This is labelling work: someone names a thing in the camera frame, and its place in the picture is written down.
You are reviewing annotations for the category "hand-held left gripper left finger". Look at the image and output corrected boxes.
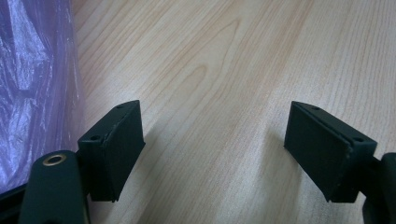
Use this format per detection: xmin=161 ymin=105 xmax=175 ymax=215
xmin=77 ymin=99 xmax=147 ymax=203

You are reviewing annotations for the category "purple plastic trash bag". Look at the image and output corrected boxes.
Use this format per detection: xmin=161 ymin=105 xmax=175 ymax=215
xmin=0 ymin=0 xmax=87 ymax=194

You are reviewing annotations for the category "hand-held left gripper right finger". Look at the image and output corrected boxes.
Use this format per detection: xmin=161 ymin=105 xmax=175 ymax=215
xmin=283 ymin=100 xmax=378 ymax=203

